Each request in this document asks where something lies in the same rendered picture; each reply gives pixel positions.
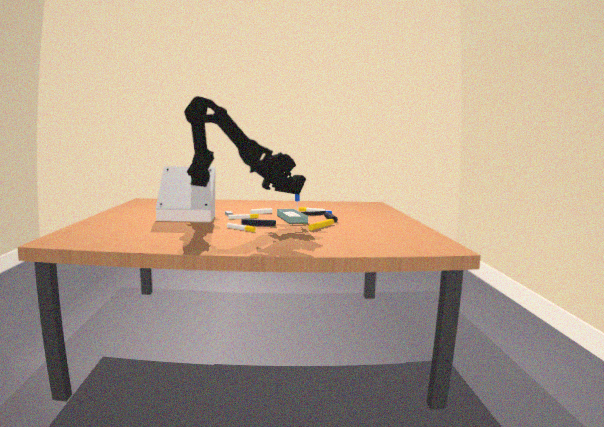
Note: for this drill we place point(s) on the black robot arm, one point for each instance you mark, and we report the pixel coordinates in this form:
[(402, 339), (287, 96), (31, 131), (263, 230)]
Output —
[(249, 150)]

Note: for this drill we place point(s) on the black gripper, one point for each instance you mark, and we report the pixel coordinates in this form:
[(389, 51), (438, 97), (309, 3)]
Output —
[(292, 184)]

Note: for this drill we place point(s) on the white keyboard with letter keys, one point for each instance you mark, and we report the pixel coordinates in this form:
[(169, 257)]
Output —
[(292, 216)]

